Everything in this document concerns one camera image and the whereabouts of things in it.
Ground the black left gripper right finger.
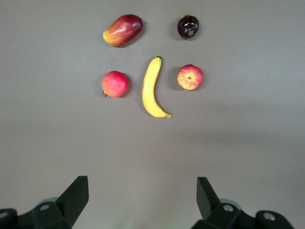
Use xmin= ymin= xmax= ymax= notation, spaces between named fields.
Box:
xmin=192 ymin=177 xmax=296 ymax=229

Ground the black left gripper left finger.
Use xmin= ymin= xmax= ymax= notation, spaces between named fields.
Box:
xmin=0 ymin=176 xmax=90 ymax=229

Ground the red yellow striped apple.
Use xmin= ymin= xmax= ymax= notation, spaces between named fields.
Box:
xmin=176 ymin=63 xmax=204 ymax=91

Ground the yellow banana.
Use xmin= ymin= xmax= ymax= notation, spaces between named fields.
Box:
xmin=142 ymin=55 xmax=173 ymax=119

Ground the dark purple mangosteen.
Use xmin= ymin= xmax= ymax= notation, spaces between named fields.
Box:
xmin=176 ymin=14 xmax=200 ymax=41

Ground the red yellow mango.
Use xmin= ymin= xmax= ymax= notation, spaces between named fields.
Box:
xmin=102 ymin=13 xmax=144 ymax=48

